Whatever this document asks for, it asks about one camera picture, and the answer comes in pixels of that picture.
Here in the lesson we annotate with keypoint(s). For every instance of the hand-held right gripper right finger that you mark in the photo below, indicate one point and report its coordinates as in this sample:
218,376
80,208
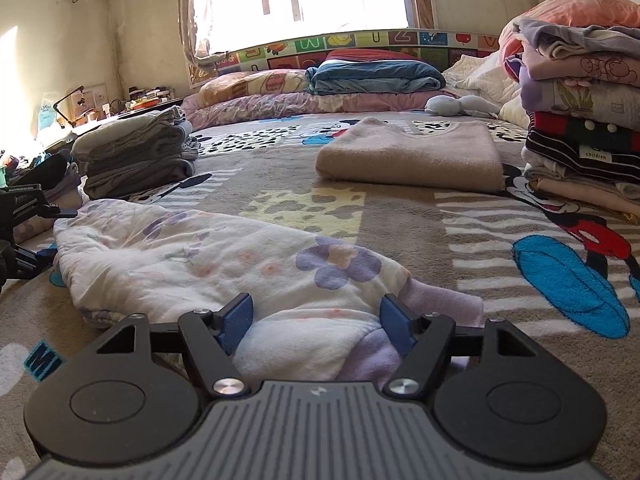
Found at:
397,322

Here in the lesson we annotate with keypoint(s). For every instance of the white picture card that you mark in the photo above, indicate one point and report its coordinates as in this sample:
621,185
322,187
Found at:
95,97

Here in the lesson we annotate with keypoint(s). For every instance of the white quilted pad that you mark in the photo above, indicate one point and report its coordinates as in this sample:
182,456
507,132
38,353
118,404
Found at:
480,77

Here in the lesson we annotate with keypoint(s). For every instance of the black garment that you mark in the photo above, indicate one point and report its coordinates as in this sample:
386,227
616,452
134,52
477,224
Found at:
52,165

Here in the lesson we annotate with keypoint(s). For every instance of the purple floral quilt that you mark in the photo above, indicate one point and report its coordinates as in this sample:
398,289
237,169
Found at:
280,105

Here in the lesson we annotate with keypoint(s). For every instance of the pile of books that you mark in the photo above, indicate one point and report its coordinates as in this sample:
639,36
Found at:
147,99

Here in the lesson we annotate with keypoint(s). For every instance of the peach floral pillow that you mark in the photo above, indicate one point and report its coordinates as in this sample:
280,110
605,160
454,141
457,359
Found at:
250,85

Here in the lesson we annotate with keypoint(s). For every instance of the cartoon printed blanket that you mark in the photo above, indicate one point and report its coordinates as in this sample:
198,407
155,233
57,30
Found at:
450,220

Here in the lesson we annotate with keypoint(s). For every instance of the black desk lamp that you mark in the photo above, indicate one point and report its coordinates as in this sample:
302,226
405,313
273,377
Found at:
67,102

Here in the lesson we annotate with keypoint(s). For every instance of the white floral quilted garment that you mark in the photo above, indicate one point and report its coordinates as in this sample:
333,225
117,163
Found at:
200,260

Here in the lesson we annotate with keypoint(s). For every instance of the colourful alphabet foam mat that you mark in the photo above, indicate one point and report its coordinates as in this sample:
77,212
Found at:
300,46

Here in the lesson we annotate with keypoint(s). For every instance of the blue folded quilt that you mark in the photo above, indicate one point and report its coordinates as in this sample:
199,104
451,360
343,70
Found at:
375,77

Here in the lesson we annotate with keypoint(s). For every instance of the light blue plush toy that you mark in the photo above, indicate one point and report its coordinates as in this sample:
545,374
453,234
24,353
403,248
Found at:
450,105

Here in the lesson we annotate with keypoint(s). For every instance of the stack of grey clothes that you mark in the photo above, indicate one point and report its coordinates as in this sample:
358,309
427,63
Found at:
135,160

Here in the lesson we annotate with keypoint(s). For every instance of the white blue packet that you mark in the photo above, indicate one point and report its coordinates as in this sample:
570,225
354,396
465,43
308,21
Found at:
47,112

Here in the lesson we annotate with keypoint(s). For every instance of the dark red pillow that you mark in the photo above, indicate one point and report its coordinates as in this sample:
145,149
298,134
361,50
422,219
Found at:
375,55

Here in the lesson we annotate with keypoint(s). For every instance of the stack of colourful folded clothes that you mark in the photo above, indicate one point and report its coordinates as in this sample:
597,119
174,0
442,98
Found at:
580,95

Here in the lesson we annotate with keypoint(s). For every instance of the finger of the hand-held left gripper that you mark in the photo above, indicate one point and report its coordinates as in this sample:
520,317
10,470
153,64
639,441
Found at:
57,210
35,262

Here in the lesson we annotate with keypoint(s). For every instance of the folded purple floral clothes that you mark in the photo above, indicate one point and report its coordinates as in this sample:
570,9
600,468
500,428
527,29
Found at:
67,192

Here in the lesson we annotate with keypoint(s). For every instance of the pink quilt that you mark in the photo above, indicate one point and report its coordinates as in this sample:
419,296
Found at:
575,7

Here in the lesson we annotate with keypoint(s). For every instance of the lace curtain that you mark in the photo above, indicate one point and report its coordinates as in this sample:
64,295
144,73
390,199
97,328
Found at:
200,10

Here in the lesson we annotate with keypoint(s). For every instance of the folded beige sweater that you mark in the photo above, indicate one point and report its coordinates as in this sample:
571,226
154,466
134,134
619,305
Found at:
410,160

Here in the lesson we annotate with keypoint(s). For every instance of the dark desk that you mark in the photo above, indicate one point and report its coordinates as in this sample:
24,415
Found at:
100,117

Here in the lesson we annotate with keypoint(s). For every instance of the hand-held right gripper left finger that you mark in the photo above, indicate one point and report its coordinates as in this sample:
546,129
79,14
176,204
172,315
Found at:
237,322

